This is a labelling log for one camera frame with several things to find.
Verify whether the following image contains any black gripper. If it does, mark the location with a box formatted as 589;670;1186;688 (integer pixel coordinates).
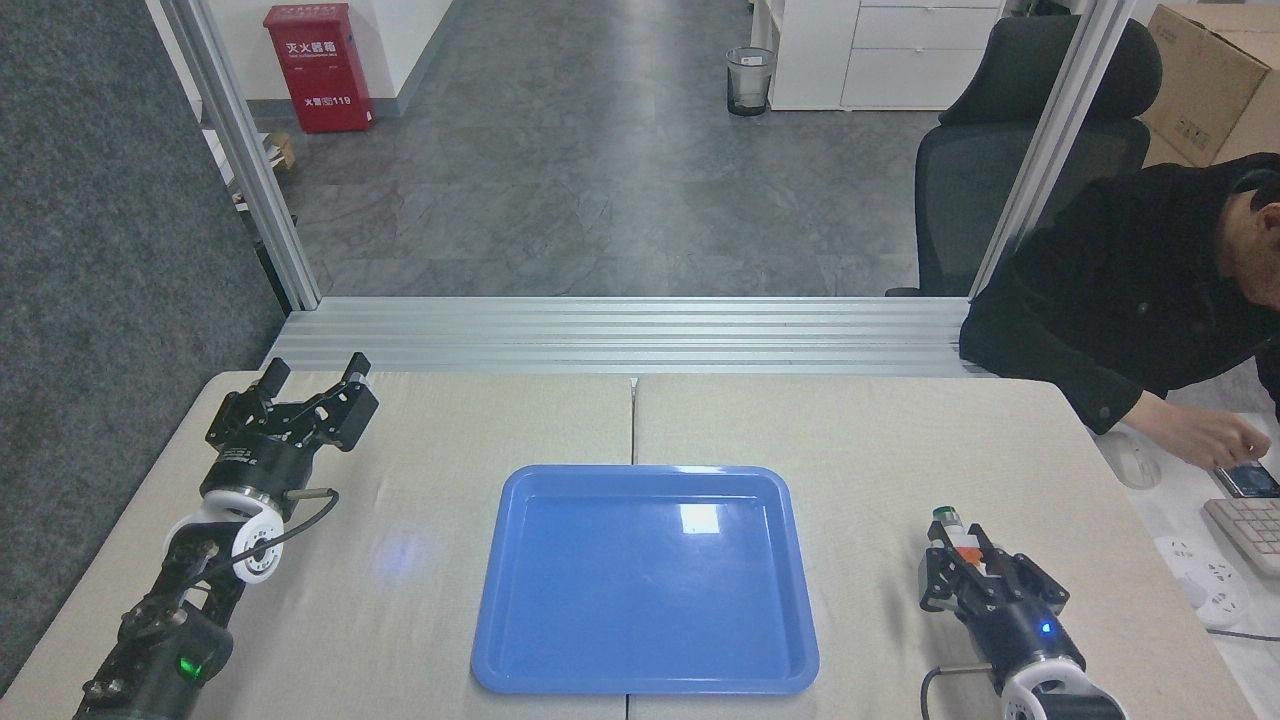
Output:
203;352;381;509
919;528;1087;683

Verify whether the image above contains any green-capped switch part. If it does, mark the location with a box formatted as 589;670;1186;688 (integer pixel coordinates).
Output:
929;506;1002;583

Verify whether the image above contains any black smartphone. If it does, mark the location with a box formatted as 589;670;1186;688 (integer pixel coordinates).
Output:
1212;460;1280;500

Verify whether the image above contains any blue plastic tray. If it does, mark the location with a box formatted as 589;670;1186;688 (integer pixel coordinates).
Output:
470;463;821;697

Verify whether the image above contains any person's hand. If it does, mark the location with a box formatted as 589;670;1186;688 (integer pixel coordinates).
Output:
1130;392;1274;472

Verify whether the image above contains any white computer mouse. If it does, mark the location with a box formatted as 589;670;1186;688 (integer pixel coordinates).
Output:
1109;429;1164;491

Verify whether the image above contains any white power strip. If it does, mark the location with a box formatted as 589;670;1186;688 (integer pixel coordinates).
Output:
1152;535;1252;630

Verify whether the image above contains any white keyboard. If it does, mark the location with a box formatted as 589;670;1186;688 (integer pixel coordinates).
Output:
1203;496;1280;579

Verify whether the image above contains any person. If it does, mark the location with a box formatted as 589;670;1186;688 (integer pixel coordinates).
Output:
958;152;1280;437

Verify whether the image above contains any red fire extinguisher box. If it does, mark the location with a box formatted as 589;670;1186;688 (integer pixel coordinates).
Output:
263;2;376;135

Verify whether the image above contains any black office chair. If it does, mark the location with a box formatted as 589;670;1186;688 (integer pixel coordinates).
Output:
885;14;1165;299

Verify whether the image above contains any white drawer cabinet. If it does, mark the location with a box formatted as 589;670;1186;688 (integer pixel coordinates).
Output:
752;0;1011;112

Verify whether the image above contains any brown cardboard box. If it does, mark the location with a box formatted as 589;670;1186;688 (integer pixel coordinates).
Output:
1140;2;1280;170

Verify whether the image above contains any grey mesh trash bin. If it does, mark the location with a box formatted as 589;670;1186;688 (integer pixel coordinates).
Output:
726;46;777;118

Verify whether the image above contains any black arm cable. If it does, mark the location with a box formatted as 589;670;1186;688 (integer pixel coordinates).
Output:
185;487;341;583
919;662;1001;720

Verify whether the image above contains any silver aluminium post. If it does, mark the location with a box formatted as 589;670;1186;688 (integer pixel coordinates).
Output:
967;0;1142;299
160;0;322;312

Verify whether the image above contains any silver aluminium rail frame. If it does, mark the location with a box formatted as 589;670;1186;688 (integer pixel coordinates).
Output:
262;295;993;380

